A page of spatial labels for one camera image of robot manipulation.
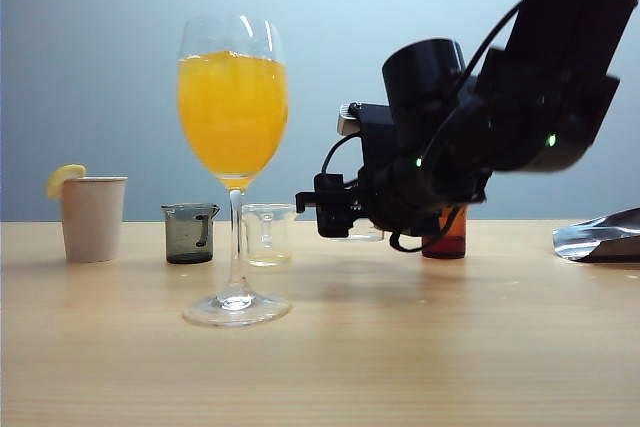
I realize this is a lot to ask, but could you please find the silver foil bag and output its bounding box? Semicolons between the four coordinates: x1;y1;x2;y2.
551;206;640;264

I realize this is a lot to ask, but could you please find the amber glass measuring cup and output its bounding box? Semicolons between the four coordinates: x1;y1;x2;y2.
421;205;467;260

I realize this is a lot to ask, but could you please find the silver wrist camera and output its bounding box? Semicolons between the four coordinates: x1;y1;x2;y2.
337;101;362;137

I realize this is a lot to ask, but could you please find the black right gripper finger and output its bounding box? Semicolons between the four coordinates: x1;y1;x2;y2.
313;173;354;239
293;190;319;215

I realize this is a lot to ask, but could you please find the clear empty measuring cup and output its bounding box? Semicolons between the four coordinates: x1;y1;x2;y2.
240;203;298;268

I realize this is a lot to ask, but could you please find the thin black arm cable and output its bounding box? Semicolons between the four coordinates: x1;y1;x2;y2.
424;0;524;163

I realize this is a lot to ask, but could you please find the wine glass with orange juice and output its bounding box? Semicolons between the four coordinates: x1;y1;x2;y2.
177;14;292;329

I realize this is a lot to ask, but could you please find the yellow lemon slice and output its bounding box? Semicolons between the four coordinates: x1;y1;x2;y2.
45;163;87;201

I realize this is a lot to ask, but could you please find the white paper cup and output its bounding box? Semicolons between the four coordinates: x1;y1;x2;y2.
60;176;129;264

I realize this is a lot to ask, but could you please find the black looped cable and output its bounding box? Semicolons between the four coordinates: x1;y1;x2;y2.
388;206;469;253

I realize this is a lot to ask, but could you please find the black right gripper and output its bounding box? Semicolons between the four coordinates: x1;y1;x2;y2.
349;38;470;241

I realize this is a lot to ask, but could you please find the clear measuring cup brown dot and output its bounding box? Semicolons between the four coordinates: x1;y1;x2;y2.
347;219;387;243

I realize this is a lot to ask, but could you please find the grey glass measuring cup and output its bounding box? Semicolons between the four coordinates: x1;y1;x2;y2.
159;203;221;266

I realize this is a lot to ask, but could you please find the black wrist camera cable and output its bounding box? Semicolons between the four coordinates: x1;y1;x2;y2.
321;134;362;177

